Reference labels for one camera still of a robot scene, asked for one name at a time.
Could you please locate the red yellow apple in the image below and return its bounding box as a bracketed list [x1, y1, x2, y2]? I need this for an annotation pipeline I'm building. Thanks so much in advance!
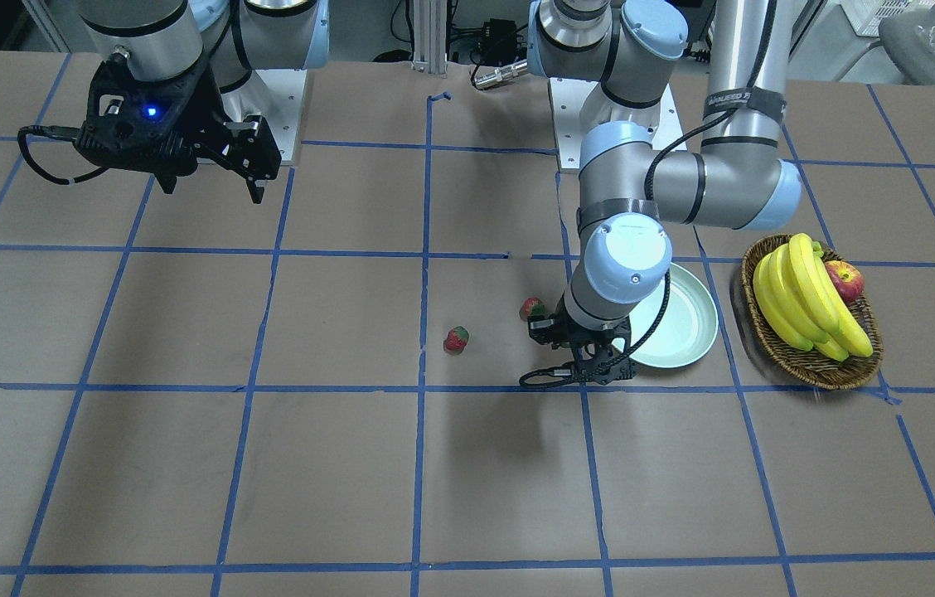
[824, 260, 865, 305]

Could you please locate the aluminium frame post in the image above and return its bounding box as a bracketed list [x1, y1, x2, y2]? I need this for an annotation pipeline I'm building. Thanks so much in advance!
[406, 0, 449, 78]

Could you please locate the yellow banana bunch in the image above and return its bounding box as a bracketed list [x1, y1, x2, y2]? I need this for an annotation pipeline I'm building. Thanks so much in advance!
[747, 233, 881, 363]

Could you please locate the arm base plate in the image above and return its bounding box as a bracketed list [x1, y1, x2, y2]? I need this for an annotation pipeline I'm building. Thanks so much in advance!
[222, 69, 311, 166]
[548, 78, 683, 174]

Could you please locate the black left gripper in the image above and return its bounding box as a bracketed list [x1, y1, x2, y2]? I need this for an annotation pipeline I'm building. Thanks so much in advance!
[527, 313, 634, 386]

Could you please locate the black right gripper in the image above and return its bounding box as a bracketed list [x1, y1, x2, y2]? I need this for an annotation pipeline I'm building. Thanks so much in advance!
[72, 56, 281, 205]

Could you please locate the brown wicker basket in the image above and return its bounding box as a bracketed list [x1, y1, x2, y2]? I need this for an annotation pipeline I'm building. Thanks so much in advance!
[740, 233, 884, 390]

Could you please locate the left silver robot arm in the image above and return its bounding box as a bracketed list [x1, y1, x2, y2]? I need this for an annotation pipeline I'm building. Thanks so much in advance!
[520, 1, 802, 389]

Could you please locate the light green plate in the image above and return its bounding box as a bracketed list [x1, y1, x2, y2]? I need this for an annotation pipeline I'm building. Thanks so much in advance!
[631, 264, 718, 369]

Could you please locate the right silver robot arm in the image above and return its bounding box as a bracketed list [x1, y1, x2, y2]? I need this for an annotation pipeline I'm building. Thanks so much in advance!
[73, 1, 330, 204]

